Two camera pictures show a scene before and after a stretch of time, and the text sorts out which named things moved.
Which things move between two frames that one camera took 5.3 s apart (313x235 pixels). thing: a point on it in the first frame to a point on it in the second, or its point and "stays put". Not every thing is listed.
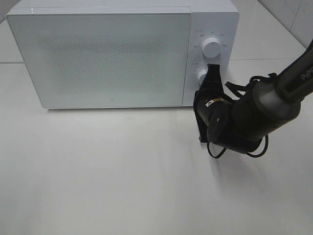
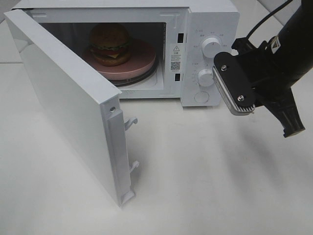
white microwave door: [98, 59] to [79, 95]
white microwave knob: [201, 76] stays put
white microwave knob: [211, 47] stays put
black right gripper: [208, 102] to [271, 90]
